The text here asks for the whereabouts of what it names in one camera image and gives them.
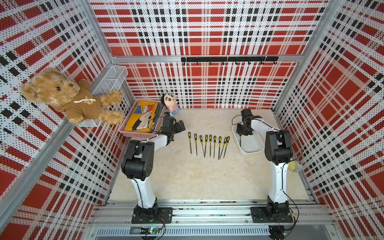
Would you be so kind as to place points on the pink perforated basket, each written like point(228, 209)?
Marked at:
point(160, 113)

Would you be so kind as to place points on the yellow plush ball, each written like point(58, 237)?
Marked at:
point(295, 166)

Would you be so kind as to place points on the small green circuit board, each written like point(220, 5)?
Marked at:
point(149, 231)

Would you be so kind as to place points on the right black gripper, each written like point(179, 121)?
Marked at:
point(239, 131)

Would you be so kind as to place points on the white wire wall basket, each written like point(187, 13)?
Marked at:
point(110, 79)

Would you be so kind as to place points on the black yellow file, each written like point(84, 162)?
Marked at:
point(210, 140)
point(222, 150)
point(219, 151)
point(205, 146)
point(190, 141)
point(226, 146)
point(202, 144)
point(196, 143)
point(215, 140)

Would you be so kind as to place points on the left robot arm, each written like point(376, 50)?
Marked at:
point(138, 163)

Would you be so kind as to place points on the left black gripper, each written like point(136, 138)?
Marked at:
point(177, 124)

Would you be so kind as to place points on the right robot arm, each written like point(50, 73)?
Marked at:
point(279, 152)

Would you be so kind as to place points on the black wall hook rail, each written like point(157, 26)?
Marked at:
point(260, 59)

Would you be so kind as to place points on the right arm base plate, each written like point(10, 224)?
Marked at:
point(262, 215)

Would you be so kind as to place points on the yellow printed folded cloth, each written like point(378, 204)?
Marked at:
point(142, 117)

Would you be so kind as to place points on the cartoon boy plush doll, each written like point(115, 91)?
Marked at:
point(169, 100)

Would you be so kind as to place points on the aluminium front rail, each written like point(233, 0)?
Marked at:
point(209, 212)

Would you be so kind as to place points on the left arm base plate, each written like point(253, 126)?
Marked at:
point(153, 215)

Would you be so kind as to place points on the white plastic storage box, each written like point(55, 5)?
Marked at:
point(251, 144)

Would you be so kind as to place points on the brown teddy bear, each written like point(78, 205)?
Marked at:
point(72, 98)

